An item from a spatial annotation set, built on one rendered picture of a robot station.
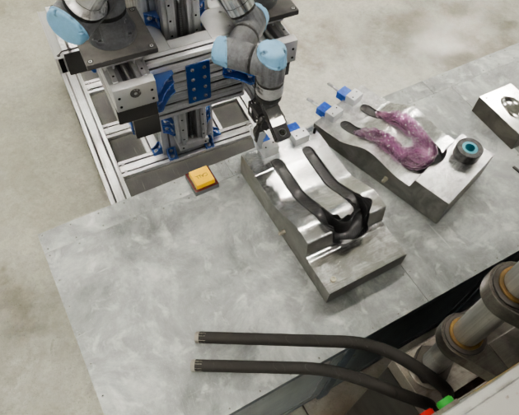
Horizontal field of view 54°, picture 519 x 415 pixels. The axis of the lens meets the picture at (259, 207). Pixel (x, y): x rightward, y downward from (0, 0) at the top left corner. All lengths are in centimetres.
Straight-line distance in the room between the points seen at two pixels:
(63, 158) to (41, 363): 105
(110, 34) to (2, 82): 171
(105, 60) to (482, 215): 124
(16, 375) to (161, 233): 104
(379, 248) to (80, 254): 84
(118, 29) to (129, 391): 102
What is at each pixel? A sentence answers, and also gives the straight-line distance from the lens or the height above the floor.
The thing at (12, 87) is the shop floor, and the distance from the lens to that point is 327.
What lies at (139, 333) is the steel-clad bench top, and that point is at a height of 80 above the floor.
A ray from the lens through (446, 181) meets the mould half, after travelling 161.
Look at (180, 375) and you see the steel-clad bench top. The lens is 136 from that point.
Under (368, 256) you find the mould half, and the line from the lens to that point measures 146.
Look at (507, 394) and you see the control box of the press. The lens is 74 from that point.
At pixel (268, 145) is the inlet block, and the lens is 156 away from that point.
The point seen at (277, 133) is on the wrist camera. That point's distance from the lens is 142.
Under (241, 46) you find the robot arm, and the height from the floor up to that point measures 125.
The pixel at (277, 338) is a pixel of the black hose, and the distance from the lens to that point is 130.
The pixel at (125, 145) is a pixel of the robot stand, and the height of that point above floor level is 21.
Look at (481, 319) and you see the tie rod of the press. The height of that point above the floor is 117.
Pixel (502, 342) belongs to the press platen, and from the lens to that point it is 127.
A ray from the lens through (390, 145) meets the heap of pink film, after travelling 163.
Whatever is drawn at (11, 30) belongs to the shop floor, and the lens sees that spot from 366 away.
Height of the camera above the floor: 211
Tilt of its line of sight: 57 degrees down
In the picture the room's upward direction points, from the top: 5 degrees clockwise
